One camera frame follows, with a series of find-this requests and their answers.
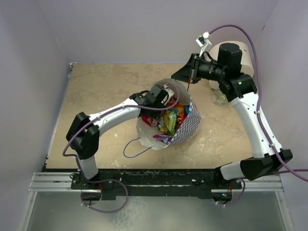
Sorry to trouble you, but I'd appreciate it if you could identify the purple Skittles packet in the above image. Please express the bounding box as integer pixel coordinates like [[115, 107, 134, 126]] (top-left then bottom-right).
[[153, 134, 173, 145]]

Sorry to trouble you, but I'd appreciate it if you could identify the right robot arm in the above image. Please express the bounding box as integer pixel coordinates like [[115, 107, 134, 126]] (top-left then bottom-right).
[[171, 43, 293, 188]]

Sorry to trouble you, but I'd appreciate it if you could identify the white cylindrical container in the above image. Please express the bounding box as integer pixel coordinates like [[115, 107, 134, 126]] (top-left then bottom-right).
[[205, 41, 257, 94]]

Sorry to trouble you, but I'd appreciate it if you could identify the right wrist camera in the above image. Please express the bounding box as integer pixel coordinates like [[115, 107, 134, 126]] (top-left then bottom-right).
[[195, 32, 212, 57]]

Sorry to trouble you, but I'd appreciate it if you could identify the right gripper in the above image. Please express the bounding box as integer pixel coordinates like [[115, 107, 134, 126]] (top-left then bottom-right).
[[171, 53, 226, 84]]

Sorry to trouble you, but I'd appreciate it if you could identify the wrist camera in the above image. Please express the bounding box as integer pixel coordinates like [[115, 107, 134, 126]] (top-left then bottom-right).
[[161, 84, 174, 105], [195, 32, 212, 57]]

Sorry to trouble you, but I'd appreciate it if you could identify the clear plastic lid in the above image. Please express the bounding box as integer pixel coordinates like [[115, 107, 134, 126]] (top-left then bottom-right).
[[212, 89, 229, 106]]

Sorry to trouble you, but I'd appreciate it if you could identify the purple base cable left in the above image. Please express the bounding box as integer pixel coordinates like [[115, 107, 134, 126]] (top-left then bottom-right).
[[80, 179, 129, 214]]

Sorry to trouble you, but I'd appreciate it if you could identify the red Real crisps bag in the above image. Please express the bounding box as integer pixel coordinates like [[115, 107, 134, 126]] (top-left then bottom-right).
[[141, 115, 159, 127]]

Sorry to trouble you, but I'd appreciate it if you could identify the green Fox's candy bag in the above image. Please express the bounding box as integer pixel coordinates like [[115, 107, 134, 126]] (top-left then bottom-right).
[[158, 109, 177, 135]]

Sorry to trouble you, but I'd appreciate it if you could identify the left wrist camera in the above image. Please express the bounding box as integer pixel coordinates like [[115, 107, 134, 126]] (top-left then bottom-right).
[[161, 84, 174, 105]]

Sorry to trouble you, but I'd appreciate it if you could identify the checkered paper bag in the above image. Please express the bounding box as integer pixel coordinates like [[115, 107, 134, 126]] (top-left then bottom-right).
[[123, 78, 202, 158]]

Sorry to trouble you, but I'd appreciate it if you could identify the orange snack bag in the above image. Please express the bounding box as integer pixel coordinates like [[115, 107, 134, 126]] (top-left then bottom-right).
[[174, 103, 187, 123]]

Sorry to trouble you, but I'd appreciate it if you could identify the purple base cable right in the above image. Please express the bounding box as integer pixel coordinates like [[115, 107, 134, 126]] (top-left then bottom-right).
[[213, 179, 246, 208]]

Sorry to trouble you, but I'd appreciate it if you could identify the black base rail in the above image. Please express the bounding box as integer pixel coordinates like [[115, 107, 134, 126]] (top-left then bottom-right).
[[28, 168, 284, 200]]

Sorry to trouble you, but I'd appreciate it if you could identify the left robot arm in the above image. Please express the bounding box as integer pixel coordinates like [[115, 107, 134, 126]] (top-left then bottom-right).
[[63, 84, 175, 189]]

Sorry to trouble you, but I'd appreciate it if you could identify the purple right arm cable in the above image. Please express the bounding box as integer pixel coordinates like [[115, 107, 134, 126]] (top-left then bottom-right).
[[208, 24, 308, 182]]

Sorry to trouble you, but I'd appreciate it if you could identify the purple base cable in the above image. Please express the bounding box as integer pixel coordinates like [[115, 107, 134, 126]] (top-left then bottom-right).
[[80, 179, 129, 214], [213, 179, 246, 208]]

